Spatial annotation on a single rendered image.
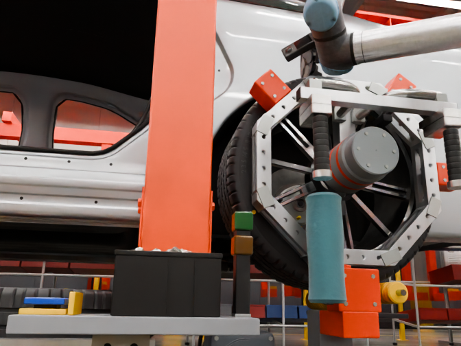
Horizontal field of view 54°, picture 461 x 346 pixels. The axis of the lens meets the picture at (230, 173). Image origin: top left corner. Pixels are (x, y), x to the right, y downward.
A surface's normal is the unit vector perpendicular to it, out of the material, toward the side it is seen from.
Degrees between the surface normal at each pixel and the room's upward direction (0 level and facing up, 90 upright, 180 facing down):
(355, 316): 90
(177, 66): 90
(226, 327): 90
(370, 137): 90
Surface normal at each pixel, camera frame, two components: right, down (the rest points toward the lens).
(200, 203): 0.19, -0.27
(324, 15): -0.36, 0.59
